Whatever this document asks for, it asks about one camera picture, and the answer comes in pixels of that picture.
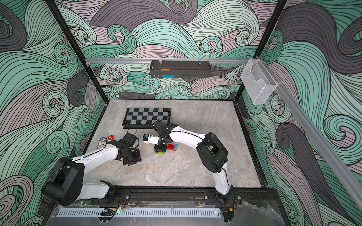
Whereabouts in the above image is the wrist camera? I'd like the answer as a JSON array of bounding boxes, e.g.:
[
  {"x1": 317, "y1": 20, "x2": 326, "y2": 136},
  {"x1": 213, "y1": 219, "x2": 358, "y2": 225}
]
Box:
[
  {"x1": 142, "y1": 134, "x2": 159, "y2": 145},
  {"x1": 120, "y1": 132, "x2": 139, "y2": 150}
]

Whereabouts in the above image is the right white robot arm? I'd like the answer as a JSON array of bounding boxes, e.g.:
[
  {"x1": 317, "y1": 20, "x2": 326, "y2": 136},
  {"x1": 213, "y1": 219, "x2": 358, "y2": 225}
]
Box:
[{"x1": 143, "y1": 120, "x2": 232, "y2": 200}]

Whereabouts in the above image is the black wall shelf tray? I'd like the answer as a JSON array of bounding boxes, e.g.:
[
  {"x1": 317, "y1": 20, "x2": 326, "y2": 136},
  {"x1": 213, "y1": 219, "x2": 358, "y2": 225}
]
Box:
[{"x1": 150, "y1": 60, "x2": 211, "y2": 79}]

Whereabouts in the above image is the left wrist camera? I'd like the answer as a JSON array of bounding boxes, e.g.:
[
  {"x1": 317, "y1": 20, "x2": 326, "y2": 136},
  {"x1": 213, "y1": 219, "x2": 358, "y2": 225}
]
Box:
[{"x1": 120, "y1": 132, "x2": 139, "y2": 150}]

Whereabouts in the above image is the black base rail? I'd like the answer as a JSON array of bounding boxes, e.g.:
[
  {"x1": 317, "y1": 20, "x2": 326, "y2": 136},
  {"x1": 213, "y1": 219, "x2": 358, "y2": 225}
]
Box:
[{"x1": 58, "y1": 184, "x2": 279, "y2": 207}]

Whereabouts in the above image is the white perforated cable duct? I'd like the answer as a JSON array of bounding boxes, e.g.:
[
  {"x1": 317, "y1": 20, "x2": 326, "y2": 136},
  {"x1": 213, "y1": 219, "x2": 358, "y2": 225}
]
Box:
[{"x1": 56, "y1": 207, "x2": 221, "y2": 218}]

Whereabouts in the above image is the clear plastic wall holder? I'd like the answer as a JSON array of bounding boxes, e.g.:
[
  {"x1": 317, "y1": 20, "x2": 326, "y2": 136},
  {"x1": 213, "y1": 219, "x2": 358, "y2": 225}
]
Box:
[{"x1": 240, "y1": 58, "x2": 278, "y2": 105}]

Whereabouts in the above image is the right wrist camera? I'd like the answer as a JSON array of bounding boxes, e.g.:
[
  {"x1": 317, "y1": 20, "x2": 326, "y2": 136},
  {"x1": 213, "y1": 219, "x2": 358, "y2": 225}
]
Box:
[{"x1": 142, "y1": 134, "x2": 159, "y2": 145}]

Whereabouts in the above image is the red yellow toy car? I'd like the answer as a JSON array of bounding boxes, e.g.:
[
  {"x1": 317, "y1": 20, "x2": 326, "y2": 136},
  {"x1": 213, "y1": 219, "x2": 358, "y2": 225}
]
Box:
[{"x1": 108, "y1": 135, "x2": 114, "y2": 142}]

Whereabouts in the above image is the aluminium wall rail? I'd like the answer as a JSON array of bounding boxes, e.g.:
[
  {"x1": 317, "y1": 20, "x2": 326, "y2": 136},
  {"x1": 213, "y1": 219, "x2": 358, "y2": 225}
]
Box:
[
  {"x1": 84, "y1": 57, "x2": 251, "y2": 65},
  {"x1": 258, "y1": 56, "x2": 362, "y2": 211}
]

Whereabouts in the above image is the blue card pack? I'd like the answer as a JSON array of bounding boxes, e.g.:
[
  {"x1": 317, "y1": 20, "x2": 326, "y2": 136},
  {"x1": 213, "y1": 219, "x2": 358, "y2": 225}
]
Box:
[{"x1": 97, "y1": 137, "x2": 108, "y2": 149}]

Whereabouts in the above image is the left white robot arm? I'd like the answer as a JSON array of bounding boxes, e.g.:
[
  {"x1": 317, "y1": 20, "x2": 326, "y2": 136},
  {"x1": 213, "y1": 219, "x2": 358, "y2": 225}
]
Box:
[{"x1": 41, "y1": 141, "x2": 141, "y2": 206}]

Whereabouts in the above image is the aluminium wall rail back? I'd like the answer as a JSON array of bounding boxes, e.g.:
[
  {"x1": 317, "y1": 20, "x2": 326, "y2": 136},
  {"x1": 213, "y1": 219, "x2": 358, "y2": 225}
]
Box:
[{"x1": 84, "y1": 57, "x2": 251, "y2": 65}]

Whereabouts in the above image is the red lego brick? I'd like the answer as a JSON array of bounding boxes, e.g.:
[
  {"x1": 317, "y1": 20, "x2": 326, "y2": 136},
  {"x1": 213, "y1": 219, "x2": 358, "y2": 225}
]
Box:
[{"x1": 167, "y1": 144, "x2": 174, "y2": 151}]

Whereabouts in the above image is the aluminium wall rail right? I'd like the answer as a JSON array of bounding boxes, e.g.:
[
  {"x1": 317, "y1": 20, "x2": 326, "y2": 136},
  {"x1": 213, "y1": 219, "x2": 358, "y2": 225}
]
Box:
[{"x1": 258, "y1": 56, "x2": 362, "y2": 211}]

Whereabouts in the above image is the black grey chessboard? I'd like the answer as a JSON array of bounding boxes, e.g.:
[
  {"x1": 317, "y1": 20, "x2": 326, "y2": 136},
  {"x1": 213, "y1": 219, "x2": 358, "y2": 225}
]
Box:
[{"x1": 122, "y1": 107, "x2": 171, "y2": 129}]

